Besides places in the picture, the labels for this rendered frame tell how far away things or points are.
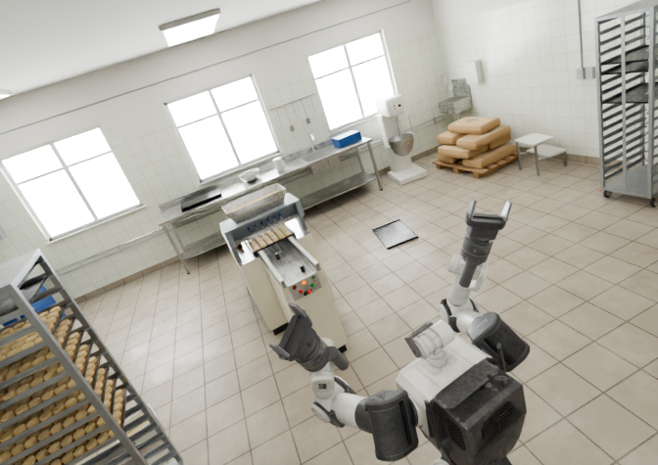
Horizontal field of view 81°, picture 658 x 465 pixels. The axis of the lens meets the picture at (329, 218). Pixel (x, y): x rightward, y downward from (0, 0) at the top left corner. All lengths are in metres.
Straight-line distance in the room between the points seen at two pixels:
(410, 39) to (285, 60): 2.23
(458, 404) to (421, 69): 6.73
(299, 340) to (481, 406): 0.49
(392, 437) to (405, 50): 6.69
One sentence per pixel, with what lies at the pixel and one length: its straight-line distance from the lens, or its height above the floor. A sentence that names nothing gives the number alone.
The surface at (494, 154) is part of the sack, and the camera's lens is 6.20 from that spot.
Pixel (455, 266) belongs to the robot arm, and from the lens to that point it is 1.37.
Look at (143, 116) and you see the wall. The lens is 6.40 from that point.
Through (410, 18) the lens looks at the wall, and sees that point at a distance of 7.45.
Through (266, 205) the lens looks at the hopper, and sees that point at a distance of 3.49.
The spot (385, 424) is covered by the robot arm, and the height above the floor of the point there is 1.35.
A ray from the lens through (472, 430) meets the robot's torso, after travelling 1.12.
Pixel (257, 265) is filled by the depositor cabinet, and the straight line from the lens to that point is 3.57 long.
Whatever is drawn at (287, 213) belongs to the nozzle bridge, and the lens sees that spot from 3.59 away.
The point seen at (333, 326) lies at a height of 0.31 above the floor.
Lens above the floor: 2.26
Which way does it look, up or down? 22 degrees down
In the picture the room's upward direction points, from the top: 19 degrees counter-clockwise
